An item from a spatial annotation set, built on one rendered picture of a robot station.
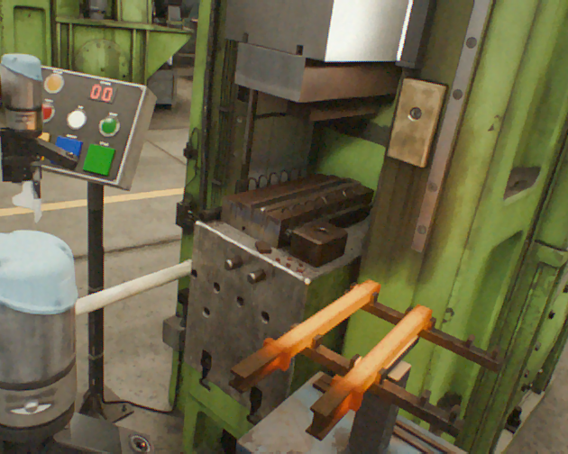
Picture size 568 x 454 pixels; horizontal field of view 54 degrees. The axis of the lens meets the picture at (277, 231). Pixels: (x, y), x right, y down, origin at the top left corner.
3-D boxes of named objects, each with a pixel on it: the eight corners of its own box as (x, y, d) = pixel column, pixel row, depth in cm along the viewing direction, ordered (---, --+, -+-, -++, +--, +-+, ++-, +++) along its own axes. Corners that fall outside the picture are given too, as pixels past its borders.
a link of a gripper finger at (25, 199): (13, 223, 123) (11, 183, 125) (41, 222, 126) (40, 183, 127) (12, 221, 121) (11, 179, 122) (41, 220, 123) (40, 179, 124)
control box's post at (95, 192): (93, 415, 200) (94, 120, 157) (87, 410, 202) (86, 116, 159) (102, 411, 203) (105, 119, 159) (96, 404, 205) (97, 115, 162)
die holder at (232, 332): (279, 434, 140) (307, 280, 122) (182, 360, 162) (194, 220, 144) (391, 349, 181) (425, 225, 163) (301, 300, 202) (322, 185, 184)
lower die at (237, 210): (277, 249, 135) (281, 216, 131) (220, 220, 146) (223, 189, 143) (369, 213, 165) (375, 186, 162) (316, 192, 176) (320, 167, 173)
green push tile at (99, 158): (106, 175, 147) (115, 148, 148) (81, 169, 148) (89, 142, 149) (110, 177, 149) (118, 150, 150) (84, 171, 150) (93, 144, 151)
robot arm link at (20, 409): (73, 331, 52) (80, 388, 45) (73, 370, 54) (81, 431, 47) (-18, 340, 49) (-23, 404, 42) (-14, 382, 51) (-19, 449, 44)
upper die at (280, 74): (298, 103, 120) (306, 58, 117) (233, 83, 132) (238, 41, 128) (395, 94, 151) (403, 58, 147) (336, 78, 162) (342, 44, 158)
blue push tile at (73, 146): (73, 167, 149) (81, 140, 150) (49, 161, 150) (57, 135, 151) (76, 169, 151) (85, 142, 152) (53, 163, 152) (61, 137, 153)
